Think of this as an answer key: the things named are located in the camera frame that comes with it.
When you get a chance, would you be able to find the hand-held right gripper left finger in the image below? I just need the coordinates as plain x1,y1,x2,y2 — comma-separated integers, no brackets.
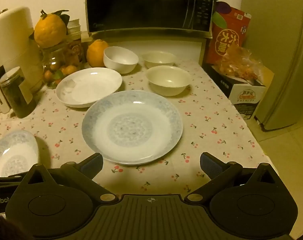
16,152,118,205

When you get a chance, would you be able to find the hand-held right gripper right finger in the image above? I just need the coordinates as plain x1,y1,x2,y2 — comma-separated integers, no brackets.
186,152,287,203

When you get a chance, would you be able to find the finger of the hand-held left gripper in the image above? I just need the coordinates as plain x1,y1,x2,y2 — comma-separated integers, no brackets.
0,174,27,184

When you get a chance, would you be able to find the small blue patterned plate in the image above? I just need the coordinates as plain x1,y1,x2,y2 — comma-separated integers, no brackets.
0,129,39,178

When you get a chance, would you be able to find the large blue patterned plate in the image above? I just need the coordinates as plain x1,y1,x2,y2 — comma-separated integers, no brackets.
81,91,184,166

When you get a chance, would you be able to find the white plate with grey print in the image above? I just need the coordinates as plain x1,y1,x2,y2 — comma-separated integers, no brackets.
56,67,123,108

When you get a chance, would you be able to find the cream bowl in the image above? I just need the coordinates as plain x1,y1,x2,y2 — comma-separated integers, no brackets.
141,51,177,69
145,65,192,97

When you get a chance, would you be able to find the white bowl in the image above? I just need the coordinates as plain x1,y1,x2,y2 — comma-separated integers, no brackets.
103,46,139,74

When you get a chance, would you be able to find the cherry print tablecloth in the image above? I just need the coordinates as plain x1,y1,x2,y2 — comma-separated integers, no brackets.
0,60,274,198

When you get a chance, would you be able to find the black and white cardboard box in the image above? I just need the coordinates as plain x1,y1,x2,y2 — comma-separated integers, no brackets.
203,62,275,120

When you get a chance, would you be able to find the dark jar with metal lid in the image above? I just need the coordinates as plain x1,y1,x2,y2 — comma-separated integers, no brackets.
0,66,37,119

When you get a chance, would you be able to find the plastic bag of oranges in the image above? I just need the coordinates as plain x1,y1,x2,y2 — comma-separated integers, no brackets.
218,45,265,83

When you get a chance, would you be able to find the glass jar of small oranges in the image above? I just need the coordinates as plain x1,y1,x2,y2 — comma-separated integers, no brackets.
40,41,85,90

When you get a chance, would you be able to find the orange citrus fruit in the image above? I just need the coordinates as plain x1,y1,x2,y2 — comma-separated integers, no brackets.
86,39,109,68

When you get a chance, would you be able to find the brown patterned tin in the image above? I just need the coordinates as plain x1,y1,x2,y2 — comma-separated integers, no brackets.
66,39,87,67

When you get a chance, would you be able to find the grey refrigerator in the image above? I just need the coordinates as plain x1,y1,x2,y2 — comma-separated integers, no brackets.
254,0,303,132

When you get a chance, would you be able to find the red juice carton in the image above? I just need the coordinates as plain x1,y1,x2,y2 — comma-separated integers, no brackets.
206,0,252,65

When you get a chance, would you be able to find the stack of books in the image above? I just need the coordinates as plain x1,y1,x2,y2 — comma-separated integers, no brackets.
66,19,82,39

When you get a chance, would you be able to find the white kitchen appliance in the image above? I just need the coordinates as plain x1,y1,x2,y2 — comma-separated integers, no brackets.
0,7,45,113

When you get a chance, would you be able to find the large orange citrus with leaves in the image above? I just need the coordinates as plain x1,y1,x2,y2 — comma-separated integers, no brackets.
33,9,70,48

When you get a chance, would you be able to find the black microwave oven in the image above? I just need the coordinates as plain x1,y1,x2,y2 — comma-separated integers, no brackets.
85,0,215,33

